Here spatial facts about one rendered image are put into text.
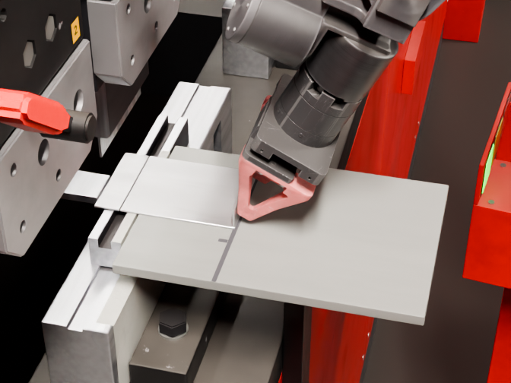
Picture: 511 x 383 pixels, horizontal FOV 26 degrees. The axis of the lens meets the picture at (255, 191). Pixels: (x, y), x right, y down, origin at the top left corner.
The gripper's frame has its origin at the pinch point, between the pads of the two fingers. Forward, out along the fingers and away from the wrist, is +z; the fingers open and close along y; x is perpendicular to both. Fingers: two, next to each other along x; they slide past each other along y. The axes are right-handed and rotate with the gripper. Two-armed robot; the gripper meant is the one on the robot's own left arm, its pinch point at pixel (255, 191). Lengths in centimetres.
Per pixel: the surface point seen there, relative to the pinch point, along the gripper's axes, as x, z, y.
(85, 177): -13.7, 8.4, 0.1
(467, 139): 61, 84, -163
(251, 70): -3.4, 16.8, -40.9
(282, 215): 3.1, 0.3, 0.7
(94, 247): -9.9, 8.0, 7.7
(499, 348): 47, 36, -40
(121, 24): -16.2, -16.1, 10.7
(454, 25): 51, 84, -213
